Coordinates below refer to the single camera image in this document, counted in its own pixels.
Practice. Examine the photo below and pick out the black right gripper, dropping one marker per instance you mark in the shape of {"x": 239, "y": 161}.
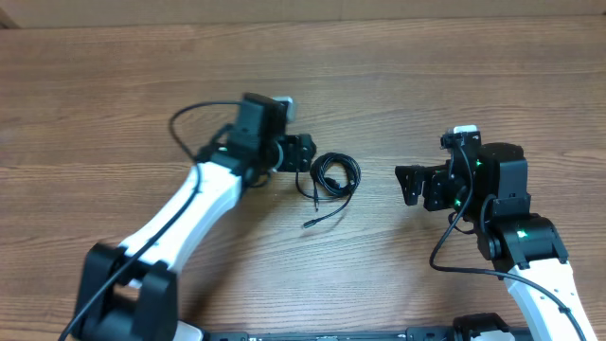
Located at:
{"x": 433, "y": 178}

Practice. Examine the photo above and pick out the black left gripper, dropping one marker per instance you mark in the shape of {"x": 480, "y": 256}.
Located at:
{"x": 299, "y": 152}

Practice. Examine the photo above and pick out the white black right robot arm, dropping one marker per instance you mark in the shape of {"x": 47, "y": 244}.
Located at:
{"x": 486, "y": 186}

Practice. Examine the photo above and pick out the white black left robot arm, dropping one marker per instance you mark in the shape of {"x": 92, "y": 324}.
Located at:
{"x": 130, "y": 291}

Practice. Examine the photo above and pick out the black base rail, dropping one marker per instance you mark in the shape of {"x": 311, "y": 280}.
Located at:
{"x": 471, "y": 327}

